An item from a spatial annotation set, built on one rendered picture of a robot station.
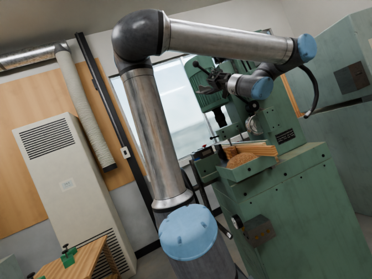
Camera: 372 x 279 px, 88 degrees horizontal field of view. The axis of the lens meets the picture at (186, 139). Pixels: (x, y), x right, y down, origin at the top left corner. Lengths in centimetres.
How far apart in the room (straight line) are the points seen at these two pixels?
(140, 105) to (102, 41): 224
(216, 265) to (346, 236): 98
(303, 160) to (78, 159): 192
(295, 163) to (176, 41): 83
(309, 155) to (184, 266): 87
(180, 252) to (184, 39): 54
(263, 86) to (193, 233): 58
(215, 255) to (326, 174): 87
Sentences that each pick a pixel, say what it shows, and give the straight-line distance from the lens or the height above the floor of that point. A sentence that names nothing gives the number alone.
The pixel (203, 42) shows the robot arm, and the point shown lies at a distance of 62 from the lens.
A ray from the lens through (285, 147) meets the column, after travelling 123.
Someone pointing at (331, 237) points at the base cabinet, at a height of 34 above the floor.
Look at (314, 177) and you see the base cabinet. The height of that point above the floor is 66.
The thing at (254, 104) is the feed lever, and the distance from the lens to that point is 110.
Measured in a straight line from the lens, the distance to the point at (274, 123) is 109.
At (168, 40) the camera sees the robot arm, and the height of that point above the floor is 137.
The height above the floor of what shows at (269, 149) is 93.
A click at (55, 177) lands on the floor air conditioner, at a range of 228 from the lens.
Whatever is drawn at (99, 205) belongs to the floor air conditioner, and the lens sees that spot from 221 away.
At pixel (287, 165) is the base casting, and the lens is 110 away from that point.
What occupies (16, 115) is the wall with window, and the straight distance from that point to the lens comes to 278.
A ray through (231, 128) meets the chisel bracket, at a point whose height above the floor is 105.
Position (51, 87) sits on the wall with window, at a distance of 272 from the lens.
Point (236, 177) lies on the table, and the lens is 86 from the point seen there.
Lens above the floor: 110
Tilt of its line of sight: 1 degrees down
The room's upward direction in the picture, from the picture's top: 22 degrees counter-clockwise
